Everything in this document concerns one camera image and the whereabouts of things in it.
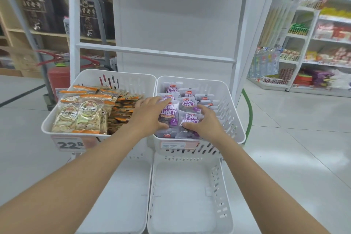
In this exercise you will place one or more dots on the person's left thumb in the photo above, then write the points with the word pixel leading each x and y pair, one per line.
pixel 162 124

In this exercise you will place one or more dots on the row of yellow packs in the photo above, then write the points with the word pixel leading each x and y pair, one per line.
pixel 336 12

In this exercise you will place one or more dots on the red fire extinguisher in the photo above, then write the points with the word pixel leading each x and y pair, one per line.
pixel 59 83

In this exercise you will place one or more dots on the person's right hand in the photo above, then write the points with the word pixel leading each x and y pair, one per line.
pixel 211 129

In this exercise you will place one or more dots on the purple boxes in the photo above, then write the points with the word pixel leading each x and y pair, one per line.
pixel 319 76

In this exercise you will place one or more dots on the white store shelf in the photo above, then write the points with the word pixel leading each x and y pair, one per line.
pixel 329 63

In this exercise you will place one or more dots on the clear nut bag orange top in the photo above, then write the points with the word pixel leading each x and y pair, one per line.
pixel 92 116
pixel 64 117
pixel 71 94
pixel 85 88

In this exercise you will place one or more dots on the purple snack packet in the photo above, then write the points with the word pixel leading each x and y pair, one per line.
pixel 172 113
pixel 189 118

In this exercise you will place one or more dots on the empty white slotted basket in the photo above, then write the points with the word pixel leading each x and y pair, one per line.
pixel 123 187
pixel 186 190

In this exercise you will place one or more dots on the row of hanging clear packets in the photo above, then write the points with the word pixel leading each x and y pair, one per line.
pixel 264 62

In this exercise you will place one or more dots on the white display rack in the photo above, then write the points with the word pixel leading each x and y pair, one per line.
pixel 178 22

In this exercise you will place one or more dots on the white and orange price tag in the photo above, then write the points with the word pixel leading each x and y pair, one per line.
pixel 70 143

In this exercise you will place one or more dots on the dark liquor box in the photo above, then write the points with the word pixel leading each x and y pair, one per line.
pixel 94 11
pixel 37 9

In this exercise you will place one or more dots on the person's left forearm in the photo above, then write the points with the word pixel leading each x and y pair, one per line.
pixel 68 181

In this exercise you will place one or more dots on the white basket with orange goods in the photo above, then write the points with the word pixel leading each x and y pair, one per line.
pixel 82 73

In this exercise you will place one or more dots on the pile of purple plum packets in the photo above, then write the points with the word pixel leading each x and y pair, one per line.
pixel 204 99

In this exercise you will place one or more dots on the row of red white packs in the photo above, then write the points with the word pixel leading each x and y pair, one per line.
pixel 333 31

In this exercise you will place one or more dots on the person's left hand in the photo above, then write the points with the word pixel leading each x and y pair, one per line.
pixel 146 116

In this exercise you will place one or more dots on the person's right thumb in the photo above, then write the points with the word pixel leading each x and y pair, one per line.
pixel 189 126

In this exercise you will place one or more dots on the pile of small orange packets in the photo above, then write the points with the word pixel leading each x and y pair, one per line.
pixel 122 110

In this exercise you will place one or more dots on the white plastic bag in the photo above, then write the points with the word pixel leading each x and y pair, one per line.
pixel 341 79

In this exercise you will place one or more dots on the row of green packs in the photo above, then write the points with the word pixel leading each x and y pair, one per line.
pixel 299 29

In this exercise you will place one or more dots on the red box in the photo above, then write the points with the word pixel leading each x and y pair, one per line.
pixel 303 79

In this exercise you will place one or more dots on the white basket with purple goods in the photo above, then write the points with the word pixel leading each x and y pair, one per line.
pixel 231 113

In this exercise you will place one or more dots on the wooden shelf unit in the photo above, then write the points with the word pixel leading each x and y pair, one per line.
pixel 16 50

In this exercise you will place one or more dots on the faded orange price tag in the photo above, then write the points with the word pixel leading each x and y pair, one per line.
pixel 179 145

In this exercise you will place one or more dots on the hanging long pale packets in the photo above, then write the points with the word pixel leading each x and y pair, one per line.
pixel 277 20

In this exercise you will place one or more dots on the person's right forearm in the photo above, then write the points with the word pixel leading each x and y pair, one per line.
pixel 260 187

